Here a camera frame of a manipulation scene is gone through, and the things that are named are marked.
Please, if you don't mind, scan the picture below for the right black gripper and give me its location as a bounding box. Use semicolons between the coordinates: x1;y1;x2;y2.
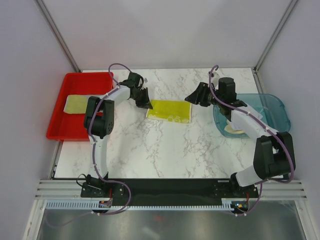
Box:
185;82;224;108

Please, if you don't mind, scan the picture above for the yellow patterned towel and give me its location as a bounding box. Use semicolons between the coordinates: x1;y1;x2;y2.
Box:
146;99;192;124

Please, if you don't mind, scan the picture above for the grey frog towel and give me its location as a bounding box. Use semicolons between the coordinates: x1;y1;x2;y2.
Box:
63;94;90;115

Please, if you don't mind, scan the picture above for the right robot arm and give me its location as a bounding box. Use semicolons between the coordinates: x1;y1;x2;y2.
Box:
185;77;296;197

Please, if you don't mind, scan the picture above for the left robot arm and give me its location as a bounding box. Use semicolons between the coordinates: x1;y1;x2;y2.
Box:
84;72;153;180

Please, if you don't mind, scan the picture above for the cream towel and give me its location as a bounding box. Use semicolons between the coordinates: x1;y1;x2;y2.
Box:
224;120;246;135

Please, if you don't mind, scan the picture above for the blue transparent plastic tub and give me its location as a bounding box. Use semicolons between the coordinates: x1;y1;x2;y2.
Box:
213;93;291;138

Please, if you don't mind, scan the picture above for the red plastic bin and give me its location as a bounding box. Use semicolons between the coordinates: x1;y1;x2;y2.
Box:
46;72;113;142

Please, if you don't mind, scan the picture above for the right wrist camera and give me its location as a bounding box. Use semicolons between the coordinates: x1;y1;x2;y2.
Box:
208;71;221;83

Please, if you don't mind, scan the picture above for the right aluminium frame post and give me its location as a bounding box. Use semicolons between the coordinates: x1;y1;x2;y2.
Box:
252;0;300;74

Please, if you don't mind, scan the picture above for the aluminium frame post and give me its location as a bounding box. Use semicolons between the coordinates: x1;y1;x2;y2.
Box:
252;0;300;74
34;0;81;73

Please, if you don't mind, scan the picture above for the aluminium front rail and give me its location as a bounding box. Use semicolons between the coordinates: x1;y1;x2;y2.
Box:
35;179;307;201

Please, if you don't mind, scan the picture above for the left aluminium frame post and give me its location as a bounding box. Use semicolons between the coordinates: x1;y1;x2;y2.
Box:
34;0;81;73

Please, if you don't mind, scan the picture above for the white cable duct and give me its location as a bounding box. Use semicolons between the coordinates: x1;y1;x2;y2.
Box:
45;199;234;211

